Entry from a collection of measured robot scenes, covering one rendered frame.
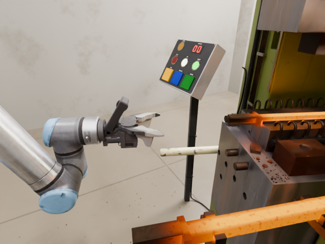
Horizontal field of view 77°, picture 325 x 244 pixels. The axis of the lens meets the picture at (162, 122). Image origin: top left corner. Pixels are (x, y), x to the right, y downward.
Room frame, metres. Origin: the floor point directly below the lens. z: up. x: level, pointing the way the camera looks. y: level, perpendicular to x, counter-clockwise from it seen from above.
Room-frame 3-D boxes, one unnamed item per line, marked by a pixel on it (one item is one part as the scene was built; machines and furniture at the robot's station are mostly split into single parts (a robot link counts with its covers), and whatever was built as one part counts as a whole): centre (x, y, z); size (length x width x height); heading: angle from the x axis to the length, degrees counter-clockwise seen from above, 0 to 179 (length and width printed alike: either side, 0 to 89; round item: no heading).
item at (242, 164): (0.53, -0.26, 0.87); 0.04 x 0.03 x 0.03; 95
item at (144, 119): (0.65, 0.05, 0.98); 0.09 x 0.03 x 0.06; 131
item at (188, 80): (1.05, -0.13, 1.01); 0.07 x 0.05 x 0.07; 30
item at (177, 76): (1.14, -0.08, 1.01); 0.07 x 0.05 x 0.07; 30
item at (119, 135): (0.58, 0.14, 0.97); 0.12 x 0.08 x 0.09; 95
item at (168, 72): (1.23, -0.03, 1.01); 0.07 x 0.05 x 0.07; 30
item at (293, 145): (0.48, -0.40, 0.95); 0.12 x 0.09 x 0.07; 95
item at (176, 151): (0.99, -0.21, 0.62); 0.44 x 0.05 x 0.05; 95
